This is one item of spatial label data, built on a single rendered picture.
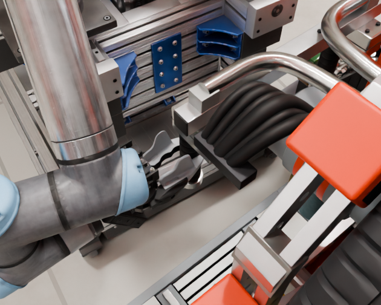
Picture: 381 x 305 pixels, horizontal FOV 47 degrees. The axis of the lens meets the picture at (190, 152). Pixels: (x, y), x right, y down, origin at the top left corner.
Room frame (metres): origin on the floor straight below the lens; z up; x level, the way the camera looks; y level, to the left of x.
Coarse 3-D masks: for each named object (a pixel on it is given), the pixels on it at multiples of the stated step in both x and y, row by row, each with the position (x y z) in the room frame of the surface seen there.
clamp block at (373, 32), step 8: (368, 24) 0.60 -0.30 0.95; (376, 24) 0.60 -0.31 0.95; (352, 32) 0.59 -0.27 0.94; (360, 32) 0.58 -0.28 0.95; (368, 32) 0.58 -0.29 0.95; (376, 32) 0.58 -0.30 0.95; (352, 40) 0.59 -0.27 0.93; (360, 40) 0.58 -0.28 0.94; (368, 40) 0.57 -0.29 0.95; (376, 40) 0.58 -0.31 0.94; (360, 48) 0.57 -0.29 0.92; (368, 48) 0.57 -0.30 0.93; (376, 48) 0.58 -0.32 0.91
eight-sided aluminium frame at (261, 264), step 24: (312, 168) 0.25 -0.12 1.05; (288, 192) 0.24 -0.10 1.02; (312, 192) 0.25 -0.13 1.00; (336, 192) 0.22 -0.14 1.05; (264, 216) 0.22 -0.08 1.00; (288, 216) 0.23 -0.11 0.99; (336, 216) 0.20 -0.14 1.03; (240, 240) 0.21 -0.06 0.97; (264, 240) 0.20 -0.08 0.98; (288, 240) 0.20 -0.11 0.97; (312, 240) 0.19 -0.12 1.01; (336, 240) 0.38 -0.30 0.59; (240, 264) 0.19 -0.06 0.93; (264, 264) 0.18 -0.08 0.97; (288, 264) 0.17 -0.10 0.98; (264, 288) 0.16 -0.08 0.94; (288, 288) 0.27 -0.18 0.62
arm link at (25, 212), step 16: (0, 176) 0.27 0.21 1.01; (0, 192) 0.24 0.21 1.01; (16, 192) 0.25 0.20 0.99; (32, 192) 0.26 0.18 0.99; (48, 192) 0.26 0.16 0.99; (0, 208) 0.23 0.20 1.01; (16, 208) 0.23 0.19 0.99; (32, 208) 0.24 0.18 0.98; (48, 208) 0.24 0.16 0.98; (0, 224) 0.21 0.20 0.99; (16, 224) 0.22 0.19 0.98; (32, 224) 0.22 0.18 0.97; (48, 224) 0.23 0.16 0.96; (0, 240) 0.21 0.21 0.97; (16, 240) 0.21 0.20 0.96; (32, 240) 0.22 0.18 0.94; (0, 256) 0.20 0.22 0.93; (16, 256) 0.21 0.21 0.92
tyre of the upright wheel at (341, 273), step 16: (368, 224) 0.17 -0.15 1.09; (352, 240) 0.16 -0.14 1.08; (368, 240) 0.15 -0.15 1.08; (336, 256) 0.15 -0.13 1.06; (352, 256) 0.14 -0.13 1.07; (368, 256) 0.14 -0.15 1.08; (320, 272) 0.14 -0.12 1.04; (336, 272) 0.14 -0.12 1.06; (352, 272) 0.13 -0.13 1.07; (368, 272) 0.13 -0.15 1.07; (304, 288) 0.14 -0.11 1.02; (320, 288) 0.13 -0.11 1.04; (336, 288) 0.12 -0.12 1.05; (352, 288) 0.12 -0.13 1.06; (368, 288) 0.12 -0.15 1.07; (288, 304) 0.13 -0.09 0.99; (304, 304) 0.12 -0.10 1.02; (320, 304) 0.12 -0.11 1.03; (336, 304) 0.11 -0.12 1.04; (352, 304) 0.11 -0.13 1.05; (368, 304) 0.11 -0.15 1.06
